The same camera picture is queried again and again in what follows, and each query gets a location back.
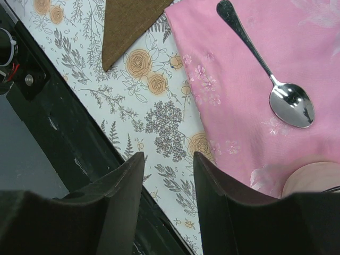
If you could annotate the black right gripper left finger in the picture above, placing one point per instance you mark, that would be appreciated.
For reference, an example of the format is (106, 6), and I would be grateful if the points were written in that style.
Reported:
(99, 218)

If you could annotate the brown cloth napkin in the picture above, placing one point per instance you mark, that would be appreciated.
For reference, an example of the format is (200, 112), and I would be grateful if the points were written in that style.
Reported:
(125, 21)

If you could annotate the cream mug dark rim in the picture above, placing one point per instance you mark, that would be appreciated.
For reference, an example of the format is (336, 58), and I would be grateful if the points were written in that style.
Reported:
(312, 174)

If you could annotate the pink floral placemat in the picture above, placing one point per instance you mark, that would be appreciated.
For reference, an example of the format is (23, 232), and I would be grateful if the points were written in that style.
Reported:
(299, 40)

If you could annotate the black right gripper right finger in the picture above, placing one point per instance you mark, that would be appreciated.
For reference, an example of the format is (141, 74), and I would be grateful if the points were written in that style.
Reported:
(236, 219)

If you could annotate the floral tablecloth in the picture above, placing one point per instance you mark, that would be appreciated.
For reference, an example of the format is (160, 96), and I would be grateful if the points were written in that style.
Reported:
(142, 103)

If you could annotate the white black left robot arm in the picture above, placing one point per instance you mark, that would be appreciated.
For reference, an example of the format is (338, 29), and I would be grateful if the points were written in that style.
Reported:
(9, 62)

